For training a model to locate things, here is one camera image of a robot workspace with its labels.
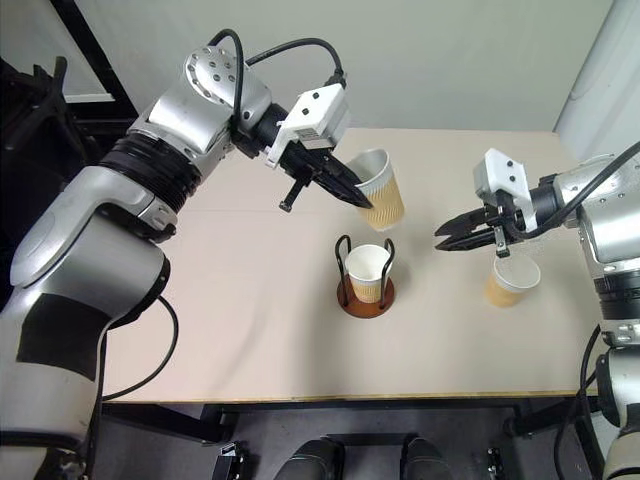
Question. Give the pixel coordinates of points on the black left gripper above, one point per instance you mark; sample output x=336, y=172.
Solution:
x=305, y=167

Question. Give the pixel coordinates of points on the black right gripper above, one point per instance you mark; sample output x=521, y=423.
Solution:
x=502, y=220

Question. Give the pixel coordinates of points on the tan ribbed paper cup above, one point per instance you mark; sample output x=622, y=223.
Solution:
x=385, y=200
x=517, y=275
x=367, y=265

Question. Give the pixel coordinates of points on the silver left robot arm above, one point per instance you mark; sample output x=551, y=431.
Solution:
x=200, y=120

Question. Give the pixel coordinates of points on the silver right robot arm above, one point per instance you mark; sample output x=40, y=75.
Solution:
x=605, y=225

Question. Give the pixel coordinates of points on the white round column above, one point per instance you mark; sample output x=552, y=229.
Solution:
x=610, y=75

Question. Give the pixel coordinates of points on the dark rounded shape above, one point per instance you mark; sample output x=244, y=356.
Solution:
x=430, y=460
x=310, y=460

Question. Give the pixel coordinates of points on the black background equipment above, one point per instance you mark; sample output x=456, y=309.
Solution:
x=30, y=150

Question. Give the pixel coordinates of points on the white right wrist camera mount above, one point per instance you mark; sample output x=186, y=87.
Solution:
x=502, y=172

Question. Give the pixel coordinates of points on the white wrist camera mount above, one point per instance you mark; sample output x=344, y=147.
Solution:
x=312, y=107
x=502, y=172

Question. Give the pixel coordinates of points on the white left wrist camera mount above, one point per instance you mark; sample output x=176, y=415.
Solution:
x=312, y=107

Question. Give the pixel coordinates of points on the black metal table frame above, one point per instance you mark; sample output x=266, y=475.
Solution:
x=500, y=420

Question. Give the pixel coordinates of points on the black slanted frame beam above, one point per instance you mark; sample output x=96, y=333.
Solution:
x=95, y=55

